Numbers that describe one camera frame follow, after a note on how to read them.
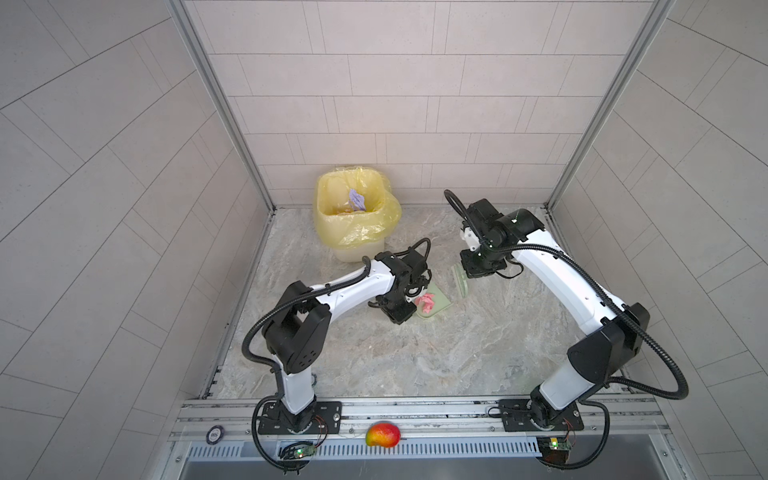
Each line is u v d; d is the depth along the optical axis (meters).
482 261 0.65
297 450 0.66
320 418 0.69
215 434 0.68
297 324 0.47
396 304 0.72
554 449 0.68
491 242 0.55
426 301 0.83
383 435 0.65
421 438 0.69
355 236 0.84
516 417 0.71
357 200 0.96
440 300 0.86
